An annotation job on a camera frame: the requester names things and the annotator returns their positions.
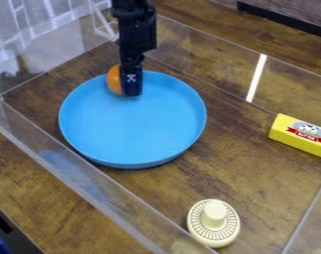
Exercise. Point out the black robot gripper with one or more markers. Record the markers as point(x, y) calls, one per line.
point(136, 28)

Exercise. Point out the orange ball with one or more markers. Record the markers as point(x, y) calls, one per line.
point(112, 80)

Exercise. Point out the blue round tray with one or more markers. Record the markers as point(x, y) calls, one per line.
point(133, 132)

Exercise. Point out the yellow butter box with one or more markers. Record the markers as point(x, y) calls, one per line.
point(295, 133)

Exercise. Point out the cream round toy knob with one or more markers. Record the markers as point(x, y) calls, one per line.
point(213, 223)

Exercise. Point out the clear acrylic corner bracket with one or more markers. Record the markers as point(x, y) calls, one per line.
point(103, 23)

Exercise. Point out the clear acrylic back wall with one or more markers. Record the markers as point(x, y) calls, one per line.
point(274, 85)

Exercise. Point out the clear acrylic wall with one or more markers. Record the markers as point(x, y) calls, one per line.
point(139, 220)
point(274, 85)

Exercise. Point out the black bar on wall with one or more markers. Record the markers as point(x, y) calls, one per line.
point(279, 18)

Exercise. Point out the clear acrylic front wall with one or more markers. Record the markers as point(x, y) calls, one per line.
point(139, 220)

